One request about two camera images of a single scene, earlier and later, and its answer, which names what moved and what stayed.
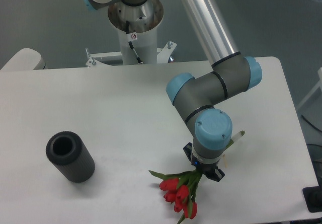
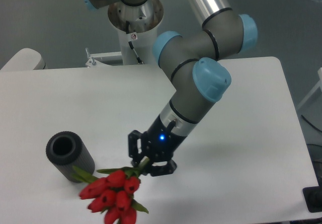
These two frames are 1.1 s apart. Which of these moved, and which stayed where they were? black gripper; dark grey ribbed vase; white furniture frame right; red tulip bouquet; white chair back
Moved: red tulip bouquet; black gripper
Stayed: dark grey ribbed vase; white chair back; white furniture frame right
